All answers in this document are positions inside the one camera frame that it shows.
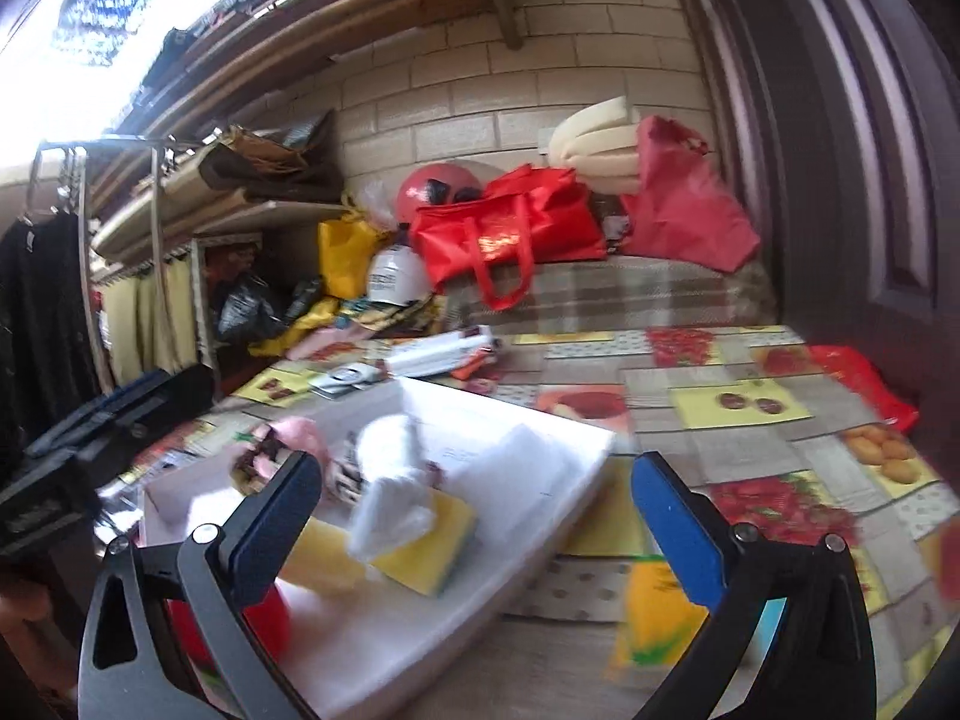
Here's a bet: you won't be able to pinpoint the white soft cloth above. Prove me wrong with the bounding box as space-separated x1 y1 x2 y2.
346 412 437 563

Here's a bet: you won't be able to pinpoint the fruit printed tablecloth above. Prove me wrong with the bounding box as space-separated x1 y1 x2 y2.
97 322 960 720

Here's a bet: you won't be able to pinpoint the yellow sponge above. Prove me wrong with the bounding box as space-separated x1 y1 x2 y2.
279 491 479 599

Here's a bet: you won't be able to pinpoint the black hanging clothing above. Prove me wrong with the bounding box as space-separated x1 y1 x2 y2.
0 211 106 458

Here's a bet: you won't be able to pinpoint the red plastic bag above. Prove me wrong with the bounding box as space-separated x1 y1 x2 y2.
808 345 920 434
619 116 762 275

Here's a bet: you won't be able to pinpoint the white plastic jar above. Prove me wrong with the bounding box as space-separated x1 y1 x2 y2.
366 246 430 308

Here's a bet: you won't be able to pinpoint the yellow cloth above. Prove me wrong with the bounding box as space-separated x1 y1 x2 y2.
251 296 342 357

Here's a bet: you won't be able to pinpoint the brown cardboard pieces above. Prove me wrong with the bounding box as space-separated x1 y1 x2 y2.
196 111 346 203

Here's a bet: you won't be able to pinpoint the shelf rack with boards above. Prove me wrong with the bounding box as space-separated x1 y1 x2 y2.
30 109 353 391

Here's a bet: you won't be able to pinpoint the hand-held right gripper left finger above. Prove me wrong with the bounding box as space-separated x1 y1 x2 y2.
77 450 325 720

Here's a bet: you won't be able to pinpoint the yellow packet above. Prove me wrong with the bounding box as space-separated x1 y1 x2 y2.
609 559 713 672

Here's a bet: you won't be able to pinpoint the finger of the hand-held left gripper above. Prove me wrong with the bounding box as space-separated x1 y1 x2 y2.
26 367 179 457
75 364 217 460

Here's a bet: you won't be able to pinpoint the brown door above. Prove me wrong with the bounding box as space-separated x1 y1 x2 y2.
671 0 960 428

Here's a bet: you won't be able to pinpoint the long white box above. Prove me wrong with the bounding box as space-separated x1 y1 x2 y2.
386 326 502 380

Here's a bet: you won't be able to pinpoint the plaid blanket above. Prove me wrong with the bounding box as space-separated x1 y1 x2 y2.
442 253 781 340

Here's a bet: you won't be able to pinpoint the small white device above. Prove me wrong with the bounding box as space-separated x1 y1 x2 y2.
309 362 387 400

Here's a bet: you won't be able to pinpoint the pink plush toy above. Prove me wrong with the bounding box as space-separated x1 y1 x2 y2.
231 416 335 496

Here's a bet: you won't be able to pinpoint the beige curtain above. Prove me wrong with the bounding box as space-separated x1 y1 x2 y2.
99 259 200 391

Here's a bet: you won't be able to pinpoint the dark small plush toy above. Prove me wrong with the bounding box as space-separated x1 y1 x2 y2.
324 431 370 503

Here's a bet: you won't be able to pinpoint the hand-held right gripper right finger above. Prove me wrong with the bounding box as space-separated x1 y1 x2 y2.
628 451 878 720

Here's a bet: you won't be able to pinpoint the red helmet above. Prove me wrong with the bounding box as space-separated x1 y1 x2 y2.
394 161 488 226

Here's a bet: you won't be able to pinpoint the yellow bag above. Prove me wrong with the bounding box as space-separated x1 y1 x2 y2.
316 211 395 301

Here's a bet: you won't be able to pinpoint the red tote bag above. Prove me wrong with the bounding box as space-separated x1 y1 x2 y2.
409 163 608 312

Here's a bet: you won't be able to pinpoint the pink packet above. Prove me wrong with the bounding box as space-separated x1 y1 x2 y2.
289 331 361 365

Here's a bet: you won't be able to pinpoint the red soft toy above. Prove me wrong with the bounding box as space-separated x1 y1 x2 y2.
165 581 293 680

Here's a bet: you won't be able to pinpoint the black plastic bag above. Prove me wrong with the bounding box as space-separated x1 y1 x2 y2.
214 274 290 346

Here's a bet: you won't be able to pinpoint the white foam tray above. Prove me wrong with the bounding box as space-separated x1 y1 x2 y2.
139 375 620 720

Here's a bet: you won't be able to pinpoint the cream foam rolls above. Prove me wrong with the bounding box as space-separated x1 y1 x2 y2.
546 96 647 196

